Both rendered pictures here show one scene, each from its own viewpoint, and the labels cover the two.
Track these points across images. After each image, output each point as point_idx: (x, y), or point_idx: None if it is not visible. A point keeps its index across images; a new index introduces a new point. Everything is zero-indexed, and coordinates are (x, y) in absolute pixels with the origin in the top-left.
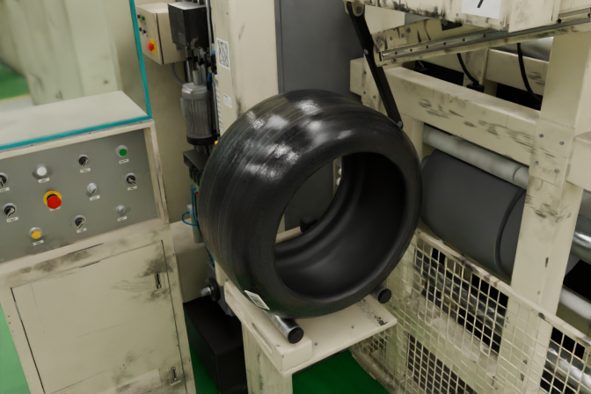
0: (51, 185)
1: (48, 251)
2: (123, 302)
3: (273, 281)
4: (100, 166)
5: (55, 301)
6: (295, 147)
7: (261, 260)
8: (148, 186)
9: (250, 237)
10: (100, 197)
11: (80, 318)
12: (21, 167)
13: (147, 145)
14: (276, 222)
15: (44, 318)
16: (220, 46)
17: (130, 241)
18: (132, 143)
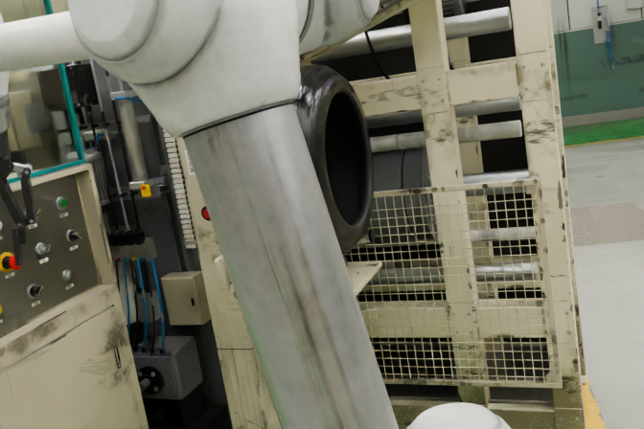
0: (4, 245)
1: (7, 334)
2: (92, 390)
3: (329, 198)
4: (45, 221)
5: (32, 395)
6: (313, 82)
7: (321, 176)
8: (86, 245)
9: (310, 155)
10: (48, 259)
11: (56, 418)
12: None
13: (80, 197)
14: (323, 141)
15: (22, 422)
16: None
17: (88, 306)
18: (68, 194)
